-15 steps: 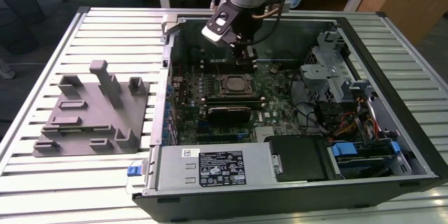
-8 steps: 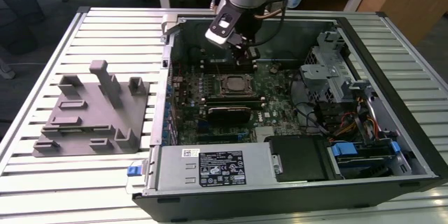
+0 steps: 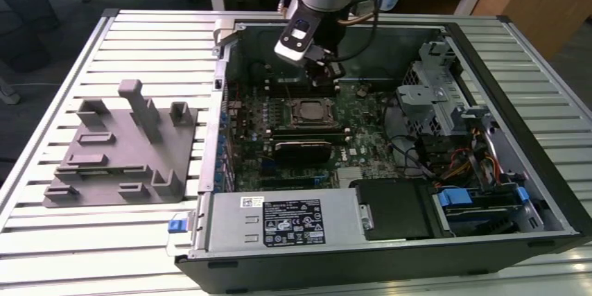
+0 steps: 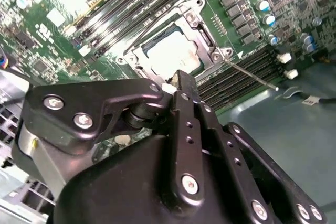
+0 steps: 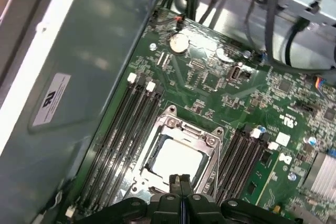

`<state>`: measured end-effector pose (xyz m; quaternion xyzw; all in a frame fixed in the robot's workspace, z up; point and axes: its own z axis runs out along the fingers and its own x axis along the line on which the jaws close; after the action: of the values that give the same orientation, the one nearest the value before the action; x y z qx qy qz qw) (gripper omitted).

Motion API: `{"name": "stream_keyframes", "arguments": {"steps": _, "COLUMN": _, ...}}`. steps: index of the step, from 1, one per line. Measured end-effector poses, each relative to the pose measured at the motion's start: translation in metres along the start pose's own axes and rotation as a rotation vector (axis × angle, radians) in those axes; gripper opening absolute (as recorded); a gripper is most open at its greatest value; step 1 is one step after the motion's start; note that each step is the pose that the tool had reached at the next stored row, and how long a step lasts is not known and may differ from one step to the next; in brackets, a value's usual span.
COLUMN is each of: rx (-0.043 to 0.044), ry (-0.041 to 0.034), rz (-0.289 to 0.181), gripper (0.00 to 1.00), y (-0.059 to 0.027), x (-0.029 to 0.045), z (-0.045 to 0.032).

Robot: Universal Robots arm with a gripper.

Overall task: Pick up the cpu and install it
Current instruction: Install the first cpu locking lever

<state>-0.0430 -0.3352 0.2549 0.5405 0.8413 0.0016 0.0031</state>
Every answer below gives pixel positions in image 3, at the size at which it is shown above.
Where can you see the green motherboard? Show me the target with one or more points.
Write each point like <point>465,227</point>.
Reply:
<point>370,157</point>

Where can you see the grey plastic bracket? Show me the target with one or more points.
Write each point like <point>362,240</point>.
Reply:
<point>473,114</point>

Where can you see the grey case latch bracket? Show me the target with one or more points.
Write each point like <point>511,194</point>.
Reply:
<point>225,32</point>

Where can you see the black RAM slot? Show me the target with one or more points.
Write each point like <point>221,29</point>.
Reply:
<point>310,134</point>
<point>298,89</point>
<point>310,131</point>
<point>298,94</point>
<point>298,86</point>
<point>298,82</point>

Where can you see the black PC case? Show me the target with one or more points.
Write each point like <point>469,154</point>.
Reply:
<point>325,268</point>

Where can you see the green RAM stick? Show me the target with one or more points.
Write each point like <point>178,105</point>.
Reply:
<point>310,140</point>

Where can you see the silver chipset heatsink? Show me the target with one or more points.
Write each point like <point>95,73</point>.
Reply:
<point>351,177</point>

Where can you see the black office chair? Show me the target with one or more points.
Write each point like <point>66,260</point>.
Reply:
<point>29,25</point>

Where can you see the wooden cabinet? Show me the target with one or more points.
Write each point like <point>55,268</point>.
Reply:
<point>546,5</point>

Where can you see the CPU socket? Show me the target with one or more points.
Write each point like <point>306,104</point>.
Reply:
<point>313,127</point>

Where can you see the blue disk carrier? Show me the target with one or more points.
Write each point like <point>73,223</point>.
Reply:
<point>455,197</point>

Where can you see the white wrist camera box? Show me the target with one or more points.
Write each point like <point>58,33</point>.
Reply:
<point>297,43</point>

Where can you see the silver power supply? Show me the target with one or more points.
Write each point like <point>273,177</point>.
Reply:
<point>227,230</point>

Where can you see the grey parts rack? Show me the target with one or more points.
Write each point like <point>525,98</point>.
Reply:
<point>121,150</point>

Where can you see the white desk foot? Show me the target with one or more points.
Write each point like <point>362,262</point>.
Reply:
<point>10,95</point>

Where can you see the silver drive cage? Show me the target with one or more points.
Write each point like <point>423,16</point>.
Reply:
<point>426,102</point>

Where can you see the black graphics card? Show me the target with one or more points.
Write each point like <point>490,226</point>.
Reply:
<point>303,154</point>

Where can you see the black plastic shroud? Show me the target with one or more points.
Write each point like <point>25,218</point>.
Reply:
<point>398,209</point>

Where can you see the blue case latch tab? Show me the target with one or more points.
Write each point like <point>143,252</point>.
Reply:
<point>178,226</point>

